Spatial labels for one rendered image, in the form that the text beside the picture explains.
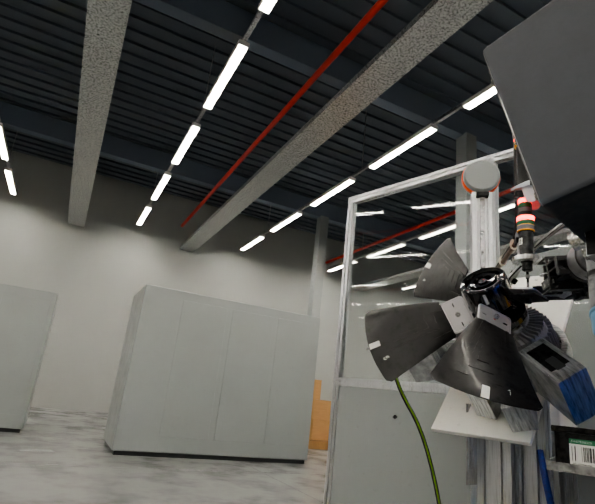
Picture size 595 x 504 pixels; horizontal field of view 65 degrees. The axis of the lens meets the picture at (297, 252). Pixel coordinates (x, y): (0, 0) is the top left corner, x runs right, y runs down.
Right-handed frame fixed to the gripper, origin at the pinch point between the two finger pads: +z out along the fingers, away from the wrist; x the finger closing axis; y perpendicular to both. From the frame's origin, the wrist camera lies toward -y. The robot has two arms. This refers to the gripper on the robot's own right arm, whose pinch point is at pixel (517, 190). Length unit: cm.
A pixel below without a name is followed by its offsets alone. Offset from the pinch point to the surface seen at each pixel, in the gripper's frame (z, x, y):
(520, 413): 0, -3, 59
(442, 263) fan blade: 25.6, 13.4, 15.3
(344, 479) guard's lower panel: 100, 90, 97
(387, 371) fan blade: 32, -8, 52
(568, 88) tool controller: -23, -88, 34
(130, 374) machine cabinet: 489, 221, 62
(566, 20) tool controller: -23, -88, 27
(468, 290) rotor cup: 11.0, -6.1, 29.5
